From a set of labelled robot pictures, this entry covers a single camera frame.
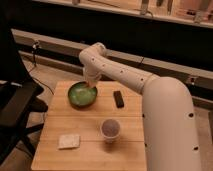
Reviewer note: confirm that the white paper cup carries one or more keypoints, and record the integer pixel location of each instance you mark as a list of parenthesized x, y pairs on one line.
[(110, 130)]

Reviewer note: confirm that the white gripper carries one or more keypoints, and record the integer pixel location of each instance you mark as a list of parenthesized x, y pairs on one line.
[(91, 76)]

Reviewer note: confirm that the black office chair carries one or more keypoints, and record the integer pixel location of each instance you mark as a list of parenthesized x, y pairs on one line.
[(18, 97)]

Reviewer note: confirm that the black rectangular block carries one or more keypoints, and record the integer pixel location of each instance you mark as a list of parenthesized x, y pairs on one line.
[(118, 99)]

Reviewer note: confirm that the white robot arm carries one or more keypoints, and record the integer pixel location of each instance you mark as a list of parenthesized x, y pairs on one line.
[(169, 122)]

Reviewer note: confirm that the green ceramic bowl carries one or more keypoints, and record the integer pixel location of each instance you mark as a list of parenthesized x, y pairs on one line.
[(81, 95)]

